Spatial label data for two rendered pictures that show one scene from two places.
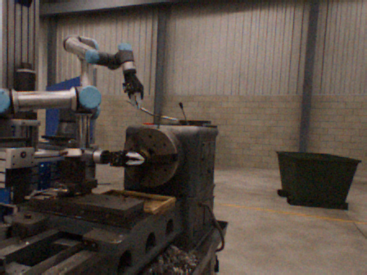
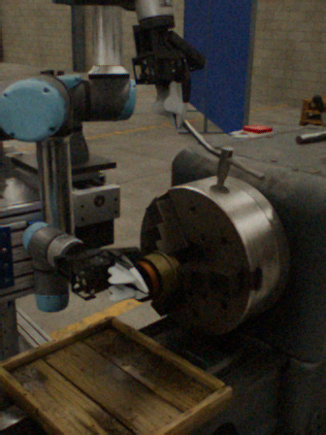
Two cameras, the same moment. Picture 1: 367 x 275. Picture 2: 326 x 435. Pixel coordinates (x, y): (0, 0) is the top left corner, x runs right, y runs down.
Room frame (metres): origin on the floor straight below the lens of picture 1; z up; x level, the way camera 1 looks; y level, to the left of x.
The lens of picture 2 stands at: (0.73, -0.36, 1.54)
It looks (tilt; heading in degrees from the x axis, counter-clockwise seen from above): 20 degrees down; 21
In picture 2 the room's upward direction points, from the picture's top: 1 degrees clockwise
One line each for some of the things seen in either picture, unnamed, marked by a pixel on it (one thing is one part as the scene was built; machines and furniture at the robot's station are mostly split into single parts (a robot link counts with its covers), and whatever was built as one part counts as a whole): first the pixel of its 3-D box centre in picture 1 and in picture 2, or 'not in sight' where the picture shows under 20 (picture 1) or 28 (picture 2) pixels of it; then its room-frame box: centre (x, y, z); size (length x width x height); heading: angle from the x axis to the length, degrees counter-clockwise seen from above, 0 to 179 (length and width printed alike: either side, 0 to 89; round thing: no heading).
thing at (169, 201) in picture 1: (129, 202); (109, 384); (1.50, 0.05, 0.89); 0.36 x 0.30 x 0.04; 65
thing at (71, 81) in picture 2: (69, 110); (63, 100); (2.05, 0.46, 1.33); 0.13 x 0.12 x 0.14; 129
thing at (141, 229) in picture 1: (79, 221); not in sight; (1.15, 0.21, 0.90); 0.47 x 0.30 x 0.06; 65
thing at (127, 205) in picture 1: (83, 203); not in sight; (1.20, 0.21, 0.95); 0.43 x 0.17 x 0.05; 65
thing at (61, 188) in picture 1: (75, 187); not in sight; (1.25, 0.25, 0.99); 0.20 x 0.10 x 0.05; 155
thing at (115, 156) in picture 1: (114, 158); (88, 268); (1.58, 0.13, 1.08); 0.12 x 0.09 x 0.08; 64
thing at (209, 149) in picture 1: (173, 155); (304, 219); (2.11, -0.21, 1.06); 0.59 x 0.48 x 0.39; 155
